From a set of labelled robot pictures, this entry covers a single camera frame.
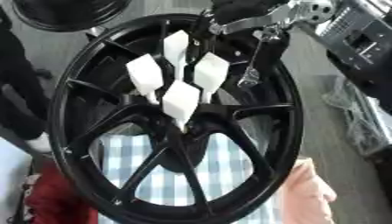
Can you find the black round tyre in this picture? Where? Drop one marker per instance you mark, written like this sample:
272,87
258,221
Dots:
66,14

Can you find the person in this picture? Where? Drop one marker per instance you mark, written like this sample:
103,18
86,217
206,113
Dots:
18,87

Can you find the pink cloth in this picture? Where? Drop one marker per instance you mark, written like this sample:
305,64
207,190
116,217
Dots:
306,195

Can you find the black spoked wheel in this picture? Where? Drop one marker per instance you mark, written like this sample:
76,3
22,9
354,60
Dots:
81,116

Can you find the red fabric bundle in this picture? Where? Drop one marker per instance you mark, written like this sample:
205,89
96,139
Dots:
56,195

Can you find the clear plastic bag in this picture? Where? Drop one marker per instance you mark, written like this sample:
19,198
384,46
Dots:
357,116

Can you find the white pin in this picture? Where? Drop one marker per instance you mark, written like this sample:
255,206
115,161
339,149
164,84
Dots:
180,100
175,46
145,73
210,71

